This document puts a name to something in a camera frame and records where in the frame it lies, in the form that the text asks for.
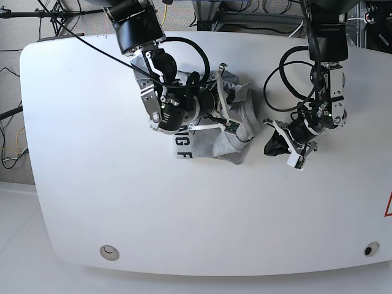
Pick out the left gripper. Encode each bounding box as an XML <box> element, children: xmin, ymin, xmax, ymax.
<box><xmin>263</xmin><ymin>118</ymin><xmax>317</xmax><ymax>157</ymax></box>

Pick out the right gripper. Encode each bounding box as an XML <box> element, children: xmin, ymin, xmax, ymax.
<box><xmin>188</xmin><ymin>62</ymin><xmax>233</xmax><ymax>132</ymax></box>

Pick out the grey T-shirt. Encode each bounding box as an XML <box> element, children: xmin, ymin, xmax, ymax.
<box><xmin>173</xmin><ymin>69</ymin><xmax>263</xmax><ymax>165</ymax></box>

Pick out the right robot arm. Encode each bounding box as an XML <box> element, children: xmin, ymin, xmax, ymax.
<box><xmin>93</xmin><ymin>1</ymin><xmax>240</xmax><ymax>134</ymax></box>

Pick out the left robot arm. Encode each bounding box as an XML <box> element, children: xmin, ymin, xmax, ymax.
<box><xmin>264</xmin><ymin>1</ymin><xmax>357</xmax><ymax>160</ymax></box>

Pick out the red warning triangle sticker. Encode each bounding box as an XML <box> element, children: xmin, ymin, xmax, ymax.
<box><xmin>384</xmin><ymin>193</ymin><xmax>392</xmax><ymax>217</ymax></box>

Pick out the table grommet hole right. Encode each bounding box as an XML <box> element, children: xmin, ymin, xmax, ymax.
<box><xmin>364</xmin><ymin>241</ymin><xmax>380</xmax><ymax>257</ymax></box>

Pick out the table grommet hole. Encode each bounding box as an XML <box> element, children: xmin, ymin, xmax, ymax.
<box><xmin>364</xmin><ymin>241</ymin><xmax>380</xmax><ymax>257</ymax></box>
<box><xmin>99</xmin><ymin>245</ymin><xmax>119</xmax><ymax>262</ymax></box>

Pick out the table grommet hole left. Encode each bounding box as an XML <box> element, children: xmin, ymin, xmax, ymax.
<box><xmin>99</xmin><ymin>245</ymin><xmax>119</xmax><ymax>262</ymax></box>

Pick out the black tripod stand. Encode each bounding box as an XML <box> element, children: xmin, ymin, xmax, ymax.
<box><xmin>1</xmin><ymin>1</ymin><xmax>104</xmax><ymax>42</ymax></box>

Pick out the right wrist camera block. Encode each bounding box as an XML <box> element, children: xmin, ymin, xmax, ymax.
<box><xmin>224</xmin><ymin>120</ymin><xmax>241</xmax><ymax>135</ymax></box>

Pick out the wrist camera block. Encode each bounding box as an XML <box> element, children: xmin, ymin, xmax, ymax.
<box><xmin>287</xmin><ymin>153</ymin><xmax>308</xmax><ymax>171</ymax></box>
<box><xmin>224</xmin><ymin>120</ymin><xmax>241</xmax><ymax>135</ymax></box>

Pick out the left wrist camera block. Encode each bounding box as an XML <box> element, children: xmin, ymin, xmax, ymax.
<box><xmin>287</xmin><ymin>153</ymin><xmax>308</xmax><ymax>171</ymax></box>

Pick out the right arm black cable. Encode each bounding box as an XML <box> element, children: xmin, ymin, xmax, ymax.
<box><xmin>162</xmin><ymin>36</ymin><xmax>211</xmax><ymax>92</ymax></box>

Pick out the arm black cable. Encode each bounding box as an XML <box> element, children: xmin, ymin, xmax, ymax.
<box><xmin>263</xmin><ymin>0</ymin><xmax>322</xmax><ymax>113</ymax></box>
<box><xmin>162</xmin><ymin>36</ymin><xmax>211</xmax><ymax>92</ymax></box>

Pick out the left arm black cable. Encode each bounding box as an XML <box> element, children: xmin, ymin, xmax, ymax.
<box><xmin>263</xmin><ymin>0</ymin><xmax>322</xmax><ymax>113</ymax></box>

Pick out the black metal frame base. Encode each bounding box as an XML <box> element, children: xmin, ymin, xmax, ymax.
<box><xmin>190</xmin><ymin>1</ymin><xmax>303</xmax><ymax>35</ymax></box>

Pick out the white cable at top right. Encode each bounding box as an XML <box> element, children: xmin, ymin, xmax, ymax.
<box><xmin>287</xmin><ymin>21</ymin><xmax>307</xmax><ymax>38</ymax></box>

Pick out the aluminium frame post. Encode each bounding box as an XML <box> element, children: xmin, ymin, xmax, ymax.
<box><xmin>346</xmin><ymin>1</ymin><xmax>367</xmax><ymax>48</ymax></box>

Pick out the yellow cable at left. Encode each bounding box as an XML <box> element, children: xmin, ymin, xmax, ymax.
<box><xmin>1</xmin><ymin>125</ymin><xmax>28</xmax><ymax>157</ymax></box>

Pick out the black floor cable left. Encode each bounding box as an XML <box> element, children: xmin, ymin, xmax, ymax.
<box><xmin>0</xmin><ymin>66</ymin><xmax>25</xmax><ymax>169</ymax></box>

